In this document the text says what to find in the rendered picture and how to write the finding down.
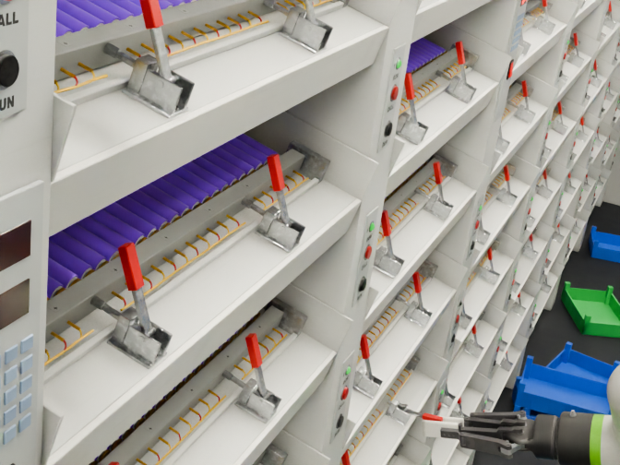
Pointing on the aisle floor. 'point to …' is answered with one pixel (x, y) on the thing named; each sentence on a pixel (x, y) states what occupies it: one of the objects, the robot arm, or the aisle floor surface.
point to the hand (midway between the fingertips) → (443, 427)
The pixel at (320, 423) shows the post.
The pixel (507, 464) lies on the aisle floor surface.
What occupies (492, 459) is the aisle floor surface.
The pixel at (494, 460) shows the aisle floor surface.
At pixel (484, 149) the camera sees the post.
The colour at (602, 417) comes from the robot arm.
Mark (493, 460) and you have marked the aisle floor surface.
